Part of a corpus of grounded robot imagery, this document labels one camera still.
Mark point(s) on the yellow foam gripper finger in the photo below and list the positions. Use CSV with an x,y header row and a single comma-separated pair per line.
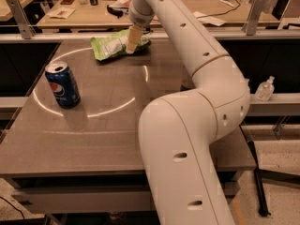
x,y
134,35

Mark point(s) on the green rice chip bag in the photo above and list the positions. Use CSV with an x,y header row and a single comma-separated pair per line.
x,y
116,45

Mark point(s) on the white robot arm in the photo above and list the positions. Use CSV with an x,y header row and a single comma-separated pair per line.
x,y
175,131

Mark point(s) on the black sunglasses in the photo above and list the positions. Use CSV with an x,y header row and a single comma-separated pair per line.
x,y
115,12

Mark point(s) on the white paper sheet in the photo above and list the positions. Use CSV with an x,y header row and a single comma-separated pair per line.
x,y
203,18

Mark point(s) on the white note card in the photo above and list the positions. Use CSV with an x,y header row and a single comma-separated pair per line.
x,y
61,13

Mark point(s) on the wooden background desk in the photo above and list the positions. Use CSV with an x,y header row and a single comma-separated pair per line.
x,y
87,16

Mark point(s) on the blue Pepsi can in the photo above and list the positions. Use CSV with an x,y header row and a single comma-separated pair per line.
x,y
63,84

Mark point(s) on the clear sanitizer bottle right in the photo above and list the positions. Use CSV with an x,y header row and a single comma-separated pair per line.
x,y
265,90

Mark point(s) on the black table leg bar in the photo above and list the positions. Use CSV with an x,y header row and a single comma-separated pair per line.
x,y
263,207

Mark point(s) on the left metal bracket post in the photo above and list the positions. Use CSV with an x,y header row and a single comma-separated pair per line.
x,y
26,30

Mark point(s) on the metal bracket post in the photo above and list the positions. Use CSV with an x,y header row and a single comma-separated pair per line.
x,y
250,26
26,30

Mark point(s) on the right metal bracket post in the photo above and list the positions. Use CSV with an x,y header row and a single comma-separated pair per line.
x,y
250,26

